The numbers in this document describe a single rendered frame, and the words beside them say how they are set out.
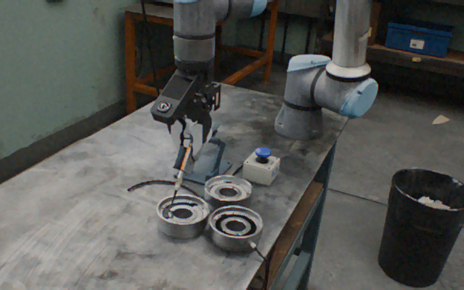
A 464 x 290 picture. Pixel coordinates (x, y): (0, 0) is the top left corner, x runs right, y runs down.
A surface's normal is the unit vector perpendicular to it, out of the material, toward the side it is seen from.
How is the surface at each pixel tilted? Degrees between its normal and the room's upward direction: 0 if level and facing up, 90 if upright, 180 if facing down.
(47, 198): 0
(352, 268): 0
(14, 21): 90
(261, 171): 90
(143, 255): 0
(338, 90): 99
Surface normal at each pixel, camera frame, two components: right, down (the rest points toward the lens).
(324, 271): 0.08, -0.89
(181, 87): -0.10, -0.55
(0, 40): 0.92, 0.25
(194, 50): 0.04, 0.48
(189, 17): -0.19, 0.47
